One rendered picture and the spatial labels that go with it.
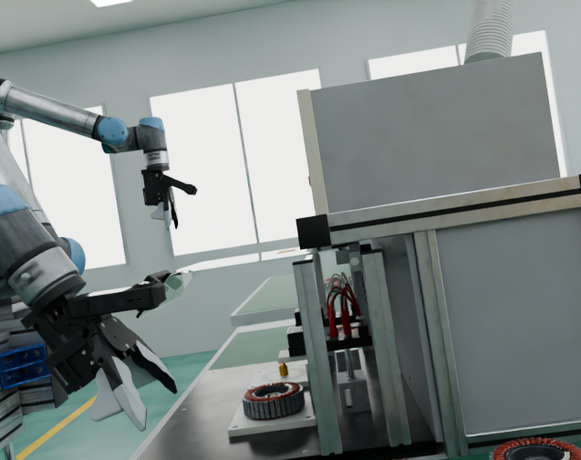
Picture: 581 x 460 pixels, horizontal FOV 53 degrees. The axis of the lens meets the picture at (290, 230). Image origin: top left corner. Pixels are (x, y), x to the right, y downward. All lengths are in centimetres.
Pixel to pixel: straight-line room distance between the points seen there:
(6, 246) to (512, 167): 73
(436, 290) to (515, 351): 14
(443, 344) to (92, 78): 577
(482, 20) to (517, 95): 135
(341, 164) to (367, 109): 10
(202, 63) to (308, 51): 106
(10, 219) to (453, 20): 568
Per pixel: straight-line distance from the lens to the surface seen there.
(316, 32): 606
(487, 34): 228
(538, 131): 100
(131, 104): 620
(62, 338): 78
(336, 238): 82
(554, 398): 93
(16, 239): 78
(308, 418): 103
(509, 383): 91
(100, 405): 74
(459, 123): 97
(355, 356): 128
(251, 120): 589
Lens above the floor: 110
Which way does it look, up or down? level
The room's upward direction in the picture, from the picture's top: 9 degrees counter-clockwise
